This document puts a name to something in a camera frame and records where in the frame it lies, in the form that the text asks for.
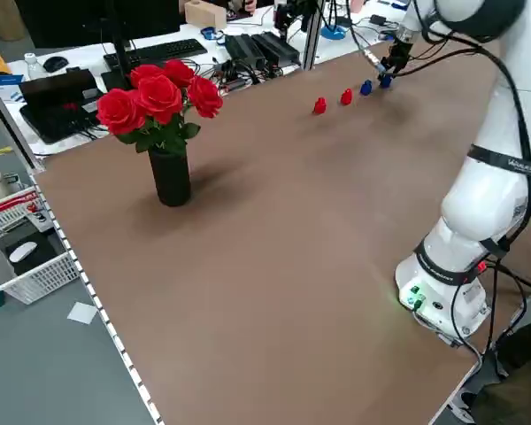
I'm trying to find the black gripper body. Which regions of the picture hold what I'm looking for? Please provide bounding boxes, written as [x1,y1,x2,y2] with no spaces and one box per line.
[381,38,416,70]

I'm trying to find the blue desk lamp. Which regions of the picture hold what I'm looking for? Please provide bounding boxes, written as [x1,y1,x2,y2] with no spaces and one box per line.
[320,24,350,41]

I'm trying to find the black ribbed power supply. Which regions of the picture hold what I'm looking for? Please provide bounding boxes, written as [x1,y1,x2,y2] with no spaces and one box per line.
[224,33,266,70]
[250,31,302,66]

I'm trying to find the red artificial rose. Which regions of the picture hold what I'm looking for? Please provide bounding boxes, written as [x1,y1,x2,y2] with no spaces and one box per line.
[128,64,165,89]
[136,75,184,126]
[162,58,196,89]
[186,75,225,120]
[96,88,147,136]

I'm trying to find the black keyboard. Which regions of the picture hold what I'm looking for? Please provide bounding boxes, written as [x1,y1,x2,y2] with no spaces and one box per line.
[103,38,210,68]

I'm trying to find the green rose leaves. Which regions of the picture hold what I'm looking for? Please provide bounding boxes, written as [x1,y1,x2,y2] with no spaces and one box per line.
[114,115,202,154]

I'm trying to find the black cylindrical vase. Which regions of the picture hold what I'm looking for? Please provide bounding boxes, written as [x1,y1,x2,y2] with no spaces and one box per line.
[147,147,193,208]

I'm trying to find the black monitor stand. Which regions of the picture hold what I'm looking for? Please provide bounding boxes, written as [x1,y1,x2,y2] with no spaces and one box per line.
[98,0,135,92]

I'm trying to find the black computer monitor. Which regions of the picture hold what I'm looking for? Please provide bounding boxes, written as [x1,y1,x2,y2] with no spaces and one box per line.
[14,0,181,49]

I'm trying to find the dark brown box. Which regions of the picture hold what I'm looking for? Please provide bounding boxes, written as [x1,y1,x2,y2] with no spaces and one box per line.
[19,67,99,106]

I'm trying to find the person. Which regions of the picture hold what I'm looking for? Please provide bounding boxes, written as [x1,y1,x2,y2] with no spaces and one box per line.
[467,321,531,425]

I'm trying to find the black computer mouse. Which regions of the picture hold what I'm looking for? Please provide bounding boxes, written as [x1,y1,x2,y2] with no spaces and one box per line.
[42,56,69,73]

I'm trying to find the black flat device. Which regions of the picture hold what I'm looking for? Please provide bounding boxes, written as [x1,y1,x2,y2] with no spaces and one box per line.
[19,100,112,146]

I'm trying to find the clear water bottle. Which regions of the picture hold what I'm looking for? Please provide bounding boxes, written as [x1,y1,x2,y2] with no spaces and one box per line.
[23,51,46,81]

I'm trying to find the blue and white box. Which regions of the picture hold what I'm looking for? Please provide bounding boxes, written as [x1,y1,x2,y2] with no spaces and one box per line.
[0,72,27,104]

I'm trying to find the black mouse pad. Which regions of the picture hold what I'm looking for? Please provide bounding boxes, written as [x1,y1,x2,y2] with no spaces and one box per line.
[0,218,68,276]

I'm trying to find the white paper sheet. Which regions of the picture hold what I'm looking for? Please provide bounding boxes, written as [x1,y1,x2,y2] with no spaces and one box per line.
[65,301,100,326]

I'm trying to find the white plastic basket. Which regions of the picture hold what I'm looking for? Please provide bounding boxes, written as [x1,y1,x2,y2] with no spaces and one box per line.
[0,184,81,306]

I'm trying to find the white computer mouse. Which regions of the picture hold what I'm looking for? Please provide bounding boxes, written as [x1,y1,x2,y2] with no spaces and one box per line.
[8,240,39,264]

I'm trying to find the grey cable with metal plug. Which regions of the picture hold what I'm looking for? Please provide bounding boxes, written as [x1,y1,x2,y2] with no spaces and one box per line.
[345,17,388,73]

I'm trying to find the aluminium frame post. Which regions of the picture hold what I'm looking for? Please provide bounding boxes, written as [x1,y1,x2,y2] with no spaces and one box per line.
[299,0,334,71]

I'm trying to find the black camera on stand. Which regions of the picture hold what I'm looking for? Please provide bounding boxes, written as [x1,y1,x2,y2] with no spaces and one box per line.
[273,0,316,42]

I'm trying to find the black base cables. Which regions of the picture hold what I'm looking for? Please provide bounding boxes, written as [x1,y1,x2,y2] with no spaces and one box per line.
[450,259,531,356]

